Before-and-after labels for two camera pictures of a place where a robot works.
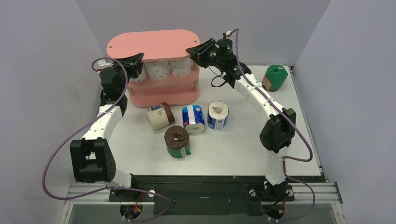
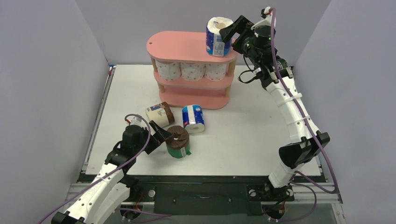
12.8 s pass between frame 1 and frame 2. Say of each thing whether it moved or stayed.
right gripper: moved
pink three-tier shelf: moved
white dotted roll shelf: moved
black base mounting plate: stayed
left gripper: moved
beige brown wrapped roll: stayed
